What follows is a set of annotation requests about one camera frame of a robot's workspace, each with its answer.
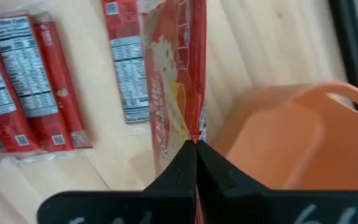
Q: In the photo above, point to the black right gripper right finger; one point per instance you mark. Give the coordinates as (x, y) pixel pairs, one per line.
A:
(244, 205)

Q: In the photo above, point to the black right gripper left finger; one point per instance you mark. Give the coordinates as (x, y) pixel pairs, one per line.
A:
(166, 205)

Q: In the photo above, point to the orange plastic basket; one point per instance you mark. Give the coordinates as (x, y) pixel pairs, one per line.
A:
(322, 140)

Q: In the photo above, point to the black table edge frame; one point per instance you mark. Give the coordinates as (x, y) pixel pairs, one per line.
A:
(350, 46)

